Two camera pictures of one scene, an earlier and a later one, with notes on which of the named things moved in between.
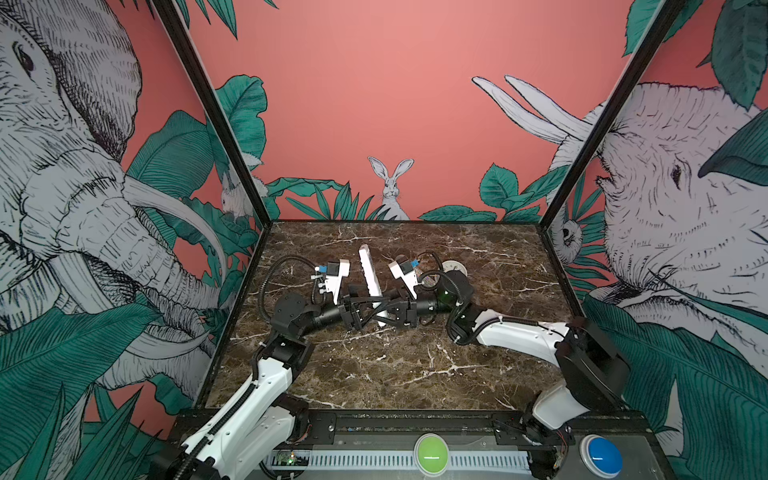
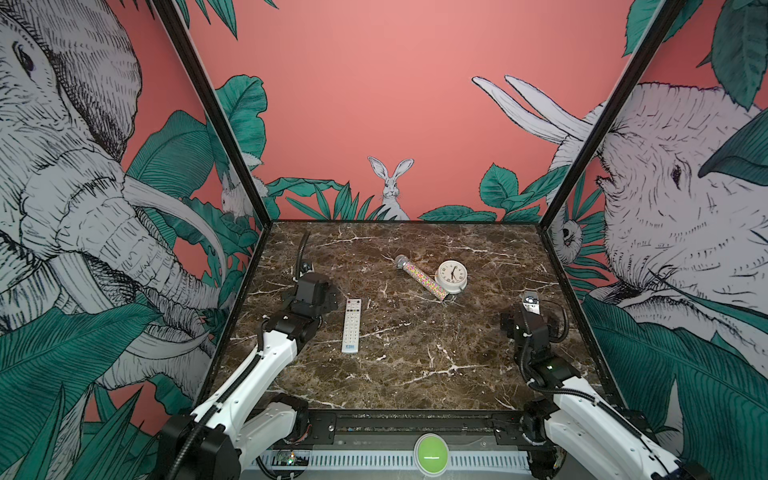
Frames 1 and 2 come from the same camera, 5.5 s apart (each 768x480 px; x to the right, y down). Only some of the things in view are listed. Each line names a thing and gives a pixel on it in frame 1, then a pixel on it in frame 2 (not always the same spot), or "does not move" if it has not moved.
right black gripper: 409,312 → 513,320
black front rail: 403,429 does not move
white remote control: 373,283 → 351,325
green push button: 431,454 does not move
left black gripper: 349,316 → 330,299
